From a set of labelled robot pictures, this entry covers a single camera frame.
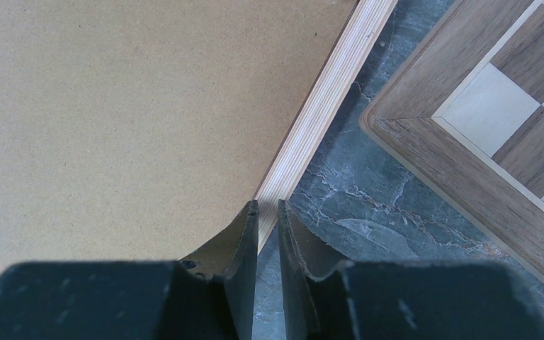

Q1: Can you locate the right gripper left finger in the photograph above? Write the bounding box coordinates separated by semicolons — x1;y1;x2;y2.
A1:
0;200;259;339

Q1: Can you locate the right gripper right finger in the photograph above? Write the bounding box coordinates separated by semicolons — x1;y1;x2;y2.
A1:
278;200;544;339

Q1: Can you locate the wooden picture frame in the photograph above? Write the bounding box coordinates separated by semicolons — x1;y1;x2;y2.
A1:
254;0;397;249

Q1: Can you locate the wooden chessboard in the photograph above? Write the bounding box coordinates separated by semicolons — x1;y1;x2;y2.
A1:
361;1;544;282

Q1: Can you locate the brown cardboard backing board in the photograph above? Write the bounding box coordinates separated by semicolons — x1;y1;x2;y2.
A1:
0;1;356;273

